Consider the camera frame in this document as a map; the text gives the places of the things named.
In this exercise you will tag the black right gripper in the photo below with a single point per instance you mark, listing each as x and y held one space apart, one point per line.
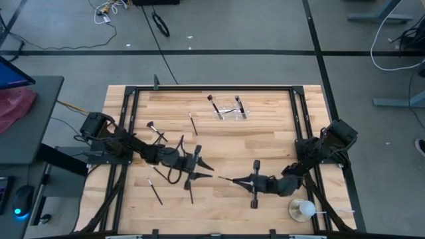
264 185

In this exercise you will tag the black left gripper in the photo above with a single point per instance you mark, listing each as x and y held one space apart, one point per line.
191 166

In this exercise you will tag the black makeup brush Solve print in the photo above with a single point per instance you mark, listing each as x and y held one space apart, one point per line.
225 178

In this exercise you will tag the thin black makeup brush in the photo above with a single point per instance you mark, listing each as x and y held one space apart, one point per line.
191 197
154 191
161 174
193 124

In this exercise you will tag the dark-bristle thick makeup brush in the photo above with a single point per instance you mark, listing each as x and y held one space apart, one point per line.
215 108

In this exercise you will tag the black fan makeup brush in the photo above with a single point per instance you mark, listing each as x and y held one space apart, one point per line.
153 127

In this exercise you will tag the round grey-head makeup brush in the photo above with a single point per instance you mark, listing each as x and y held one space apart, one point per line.
241 108

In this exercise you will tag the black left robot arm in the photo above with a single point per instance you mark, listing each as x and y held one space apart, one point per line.
133 144

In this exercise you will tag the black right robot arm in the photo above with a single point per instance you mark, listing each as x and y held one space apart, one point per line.
315 152

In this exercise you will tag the clear acrylic brush organizer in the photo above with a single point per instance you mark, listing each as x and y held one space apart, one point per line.
230 114

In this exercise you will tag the gold-base white globe lamp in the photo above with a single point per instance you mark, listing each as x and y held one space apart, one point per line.
307 208

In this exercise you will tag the black desk caster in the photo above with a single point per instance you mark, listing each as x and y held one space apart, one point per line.
46 219

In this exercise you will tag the blue-grey desk foot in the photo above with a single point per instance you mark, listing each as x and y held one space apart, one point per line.
378 18
391 102

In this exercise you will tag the black equipment box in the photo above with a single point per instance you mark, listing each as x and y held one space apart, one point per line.
156 2

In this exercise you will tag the person's shoe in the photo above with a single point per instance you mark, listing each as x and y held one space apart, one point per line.
420 146

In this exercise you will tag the dark grey desk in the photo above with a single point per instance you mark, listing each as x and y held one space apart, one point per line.
30 132

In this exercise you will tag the black computer mouse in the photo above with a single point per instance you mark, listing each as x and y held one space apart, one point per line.
23 199

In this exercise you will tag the pink cloth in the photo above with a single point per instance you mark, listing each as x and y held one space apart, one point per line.
13 106

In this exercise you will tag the black keyboard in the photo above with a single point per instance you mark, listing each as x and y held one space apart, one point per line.
4 194

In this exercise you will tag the blue-screen desk monitor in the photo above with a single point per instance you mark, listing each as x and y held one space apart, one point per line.
11 77

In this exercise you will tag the black frame clamp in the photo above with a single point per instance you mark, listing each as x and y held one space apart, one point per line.
155 234
273 234
156 83

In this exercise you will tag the silver frame bracket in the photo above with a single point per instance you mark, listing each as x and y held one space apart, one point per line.
123 237
307 237

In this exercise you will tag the black aluminium table frame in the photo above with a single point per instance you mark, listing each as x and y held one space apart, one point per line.
212 88

